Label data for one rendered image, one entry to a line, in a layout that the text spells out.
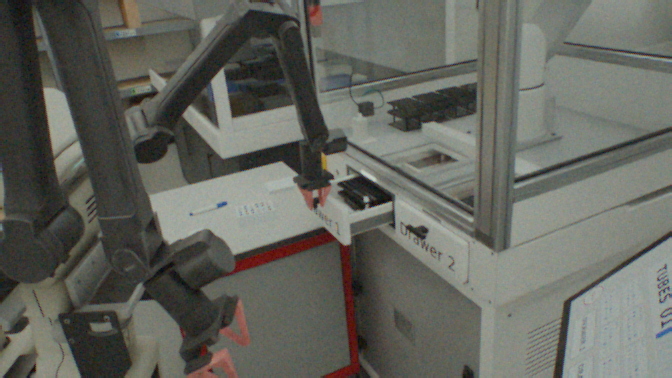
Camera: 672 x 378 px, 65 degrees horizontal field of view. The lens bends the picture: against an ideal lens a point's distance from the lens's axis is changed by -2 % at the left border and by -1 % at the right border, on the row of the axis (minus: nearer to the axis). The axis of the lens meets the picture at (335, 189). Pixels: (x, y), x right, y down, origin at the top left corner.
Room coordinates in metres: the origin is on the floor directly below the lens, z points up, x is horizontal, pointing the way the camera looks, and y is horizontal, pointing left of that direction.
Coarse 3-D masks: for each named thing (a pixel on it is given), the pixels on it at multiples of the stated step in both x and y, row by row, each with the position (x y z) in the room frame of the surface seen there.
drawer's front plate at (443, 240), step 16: (400, 208) 1.28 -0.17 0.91; (416, 224) 1.21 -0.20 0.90; (432, 224) 1.15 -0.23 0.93; (416, 240) 1.21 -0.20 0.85; (432, 240) 1.15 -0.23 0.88; (448, 240) 1.09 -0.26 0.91; (464, 240) 1.06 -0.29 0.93; (432, 256) 1.15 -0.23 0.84; (448, 256) 1.09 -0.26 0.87; (464, 256) 1.04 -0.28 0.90; (448, 272) 1.09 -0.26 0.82; (464, 272) 1.04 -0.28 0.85
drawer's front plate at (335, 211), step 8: (304, 200) 1.52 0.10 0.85; (328, 200) 1.35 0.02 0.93; (320, 208) 1.40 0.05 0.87; (328, 208) 1.35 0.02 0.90; (336, 208) 1.30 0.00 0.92; (344, 208) 1.28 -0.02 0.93; (320, 216) 1.41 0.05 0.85; (328, 216) 1.36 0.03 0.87; (336, 216) 1.31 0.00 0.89; (344, 216) 1.27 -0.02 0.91; (336, 224) 1.31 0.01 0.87; (344, 224) 1.27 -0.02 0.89; (344, 232) 1.27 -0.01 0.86; (344, 240) 1.27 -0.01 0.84
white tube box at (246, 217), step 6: (252, 204) 1.64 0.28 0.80; (258, 204) 1.63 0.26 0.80; (264, 204) 1.63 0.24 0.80; (270, 204) 1.62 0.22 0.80; (246, 210) 1.59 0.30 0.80; (252, 210) 1.60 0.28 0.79; (270, 210) 1.58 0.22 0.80; (240, 216) 1.56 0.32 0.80; (246, 216) 1.56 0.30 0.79; (252, 216) 1.56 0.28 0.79; (258, 216) 1.56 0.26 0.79; (264, 216) 1.57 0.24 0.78; (270, 216) 1.57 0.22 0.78; (240, 222) 1.55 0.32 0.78; (246, 222) 1.55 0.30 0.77; (252, 222) 1.56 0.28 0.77; (258, 222) 1.56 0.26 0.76; (264, 222) 1.57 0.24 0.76
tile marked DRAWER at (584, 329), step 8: (592, 312) 0.66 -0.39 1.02; (576, 320) 0.68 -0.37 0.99; (584, 320) 0.66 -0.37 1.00; (592, 320) 0.64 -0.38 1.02; (576, 328) 0.66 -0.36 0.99; (584, 328) 0.64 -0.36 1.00; (592, 328) 0.62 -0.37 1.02; (576, 336) 0.64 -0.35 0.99; (584, 336) 0.62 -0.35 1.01; (592, 336) 0.61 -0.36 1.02; (576, 344) 0.62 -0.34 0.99; (584, 344) 0.60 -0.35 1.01; (592, 344) 0.59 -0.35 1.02; (576, 352) 0.60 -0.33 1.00; (584, 352) 0.59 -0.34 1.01
